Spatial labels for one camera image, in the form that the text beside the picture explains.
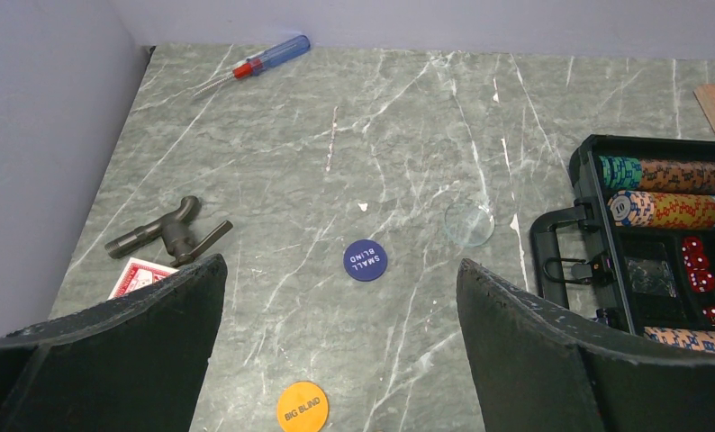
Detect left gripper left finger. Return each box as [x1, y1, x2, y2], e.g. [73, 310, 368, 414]
[0, 254, 228, 431]

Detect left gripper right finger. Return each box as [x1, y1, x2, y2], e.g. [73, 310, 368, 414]
[457, 259, 715, 431]

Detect red playing card deck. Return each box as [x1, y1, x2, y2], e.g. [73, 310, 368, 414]
[108, 257, 176, 300]

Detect clear glass lens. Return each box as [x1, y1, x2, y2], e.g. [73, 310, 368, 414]
[443, 200, 495, 248]

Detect orange big blind button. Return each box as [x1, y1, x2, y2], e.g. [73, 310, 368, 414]
[276, 381, 330, 432]

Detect chip row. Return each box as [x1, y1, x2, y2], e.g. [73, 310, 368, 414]
[607, 190, 715, 230]
[644, 327, 715, 354]
[599, 156, 715, 195]

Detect black poker chip case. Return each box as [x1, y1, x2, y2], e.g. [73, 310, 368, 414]
[529, 135, 715, 338]

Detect red dice in case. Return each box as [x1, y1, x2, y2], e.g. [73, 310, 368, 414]
[681, 236, 715, 328]

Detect blue small blind button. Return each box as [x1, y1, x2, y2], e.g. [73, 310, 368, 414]
[343, 238, 388, 282]

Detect top chip row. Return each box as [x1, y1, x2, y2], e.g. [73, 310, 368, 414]
[599, 156, 715, 195]

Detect blue red screwdriver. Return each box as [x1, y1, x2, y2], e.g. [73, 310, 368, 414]
[194, 35, 311, 97]

